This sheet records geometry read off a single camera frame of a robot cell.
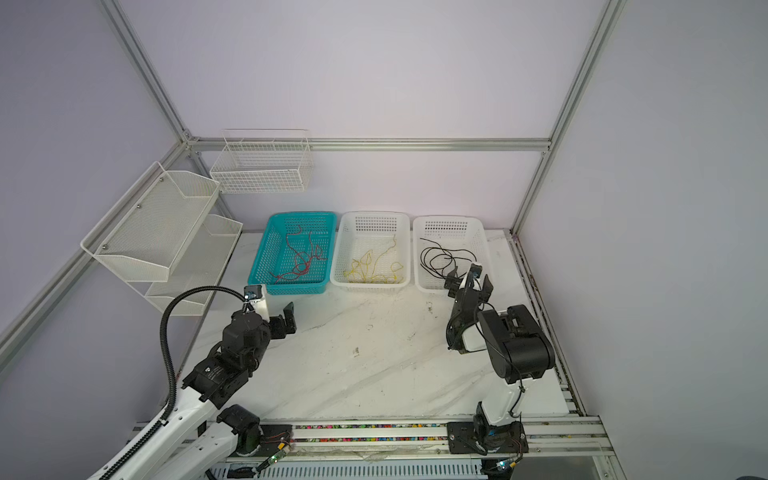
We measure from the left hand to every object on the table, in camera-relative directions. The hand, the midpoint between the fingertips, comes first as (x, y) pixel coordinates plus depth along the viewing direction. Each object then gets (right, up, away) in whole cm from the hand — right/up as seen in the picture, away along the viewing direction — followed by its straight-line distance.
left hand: (272, 308), depth 77 cm
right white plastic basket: (+52, +19, +37) cm, 67 cm away
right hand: (+56, +9, +15) cm, 59 cm away
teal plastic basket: (-6, +15, +37) cm, 41 cm away
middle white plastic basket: (+24, +15, +34) cm, 44 cm away
